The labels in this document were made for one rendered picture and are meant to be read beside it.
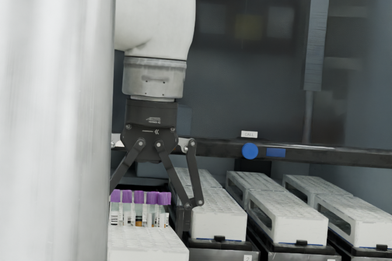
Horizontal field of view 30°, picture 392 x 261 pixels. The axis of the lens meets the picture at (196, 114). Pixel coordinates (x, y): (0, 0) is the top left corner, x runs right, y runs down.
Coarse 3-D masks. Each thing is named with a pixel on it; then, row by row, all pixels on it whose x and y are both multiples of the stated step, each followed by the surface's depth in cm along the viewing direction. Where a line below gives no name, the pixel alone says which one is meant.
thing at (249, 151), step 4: (244, 144) 135; (248, 144) 134; (252, 144) 134; (244, 148) 134; (248, 148) 134; (252, 148) 134; (256, 148) 134; (244, 152) 134; (248, 152) 134; (252, 152) 134; (256, 152) 134; (244, 156) 134; (248, 156) 134; (252, 156) 134
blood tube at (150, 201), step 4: (148, 192) 115; (152, 192) 115; (148, 196) 115; (152, 196) 114; (148, 200) 114; (152, 200) 114; (148, 204) 115; (152, 204) 114; (148, 208) 114; (152, 208) 114; (148, 212) 114; (152, 212) 114; (148, 216) 114; (152, 216) 114; (148, 220) 114; (152, 220) 114; (148, 224) 114; (152, 224) 114
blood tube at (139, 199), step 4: (136, 192) 114; (140, 192) 114; (136, 196) 114; (140, 196) 114; (136, 200) 114; (140, 200) 114; (136, 204) 114; (140, 204) 114; (136, 208) 114; (140, 208) 114; (136, 212) 114; (140, 212) 114; (136, 216) 114; (140, 216) 114; (136, 220) 114; (140, 220) 114; (136, 224) 114; (140, 224) 114
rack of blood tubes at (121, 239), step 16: (144, 224) 117; (112, 240) 95; (128, 240) 96; (144, 240) 99; (160, 240) 99; (176, 240) 99; (112, 256) 88; (128, 256) 88; (144, 256) 89; (160, 256) 89; (176, 256) 89
